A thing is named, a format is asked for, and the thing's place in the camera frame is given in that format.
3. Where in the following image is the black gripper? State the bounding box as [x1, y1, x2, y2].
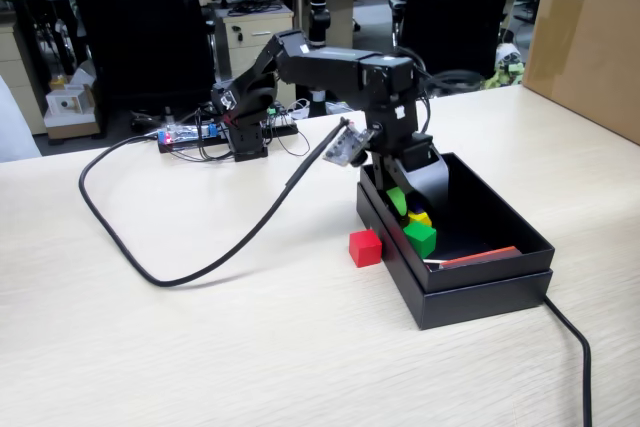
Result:
[368, 130, 452, 222]

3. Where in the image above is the green wooden cube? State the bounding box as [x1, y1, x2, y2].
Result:
[402, 224, 437, 259]

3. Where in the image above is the red wooden cube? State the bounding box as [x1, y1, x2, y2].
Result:
[348, 229, 384, 268]

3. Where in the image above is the black cardboard box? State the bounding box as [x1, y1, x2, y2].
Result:
[355, 150, 557, 332]

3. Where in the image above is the large brown cardboard box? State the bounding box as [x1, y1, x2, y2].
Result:
[521, 0, 640, 144]

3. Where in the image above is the small white box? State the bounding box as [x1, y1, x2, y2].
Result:
[43, 85, 99, 141]

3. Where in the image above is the red flat card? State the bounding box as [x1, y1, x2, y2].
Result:
[439, 245, 522, 269]

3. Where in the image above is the black power strip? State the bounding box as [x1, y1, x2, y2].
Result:
[262, 114, 301, 137]

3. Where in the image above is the green yellow toy pile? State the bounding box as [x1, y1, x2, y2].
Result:
[482, 44, 526, 91]

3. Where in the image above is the black mesh office chair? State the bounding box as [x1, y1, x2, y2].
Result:
[392, 0, 519, 86]
[63, 0, 217, 141]

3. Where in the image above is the beige drawer cabinet with lock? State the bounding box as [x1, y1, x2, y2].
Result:
[215, 2, 296, 108]

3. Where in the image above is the controller board with red light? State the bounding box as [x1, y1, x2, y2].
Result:
[157, 122, 221, 154]

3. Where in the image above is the grey white chair back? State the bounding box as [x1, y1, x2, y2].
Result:
[0, 74, 42, 164]

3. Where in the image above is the clear-cased wrist camera board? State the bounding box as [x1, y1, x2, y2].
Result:
[322, 121, 375, 168]

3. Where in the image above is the thin black wire loop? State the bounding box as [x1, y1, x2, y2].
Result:
[267, 116, 312, 159]

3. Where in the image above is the thick black camera cable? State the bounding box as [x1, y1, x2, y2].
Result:
[78, 116, 352, 289]

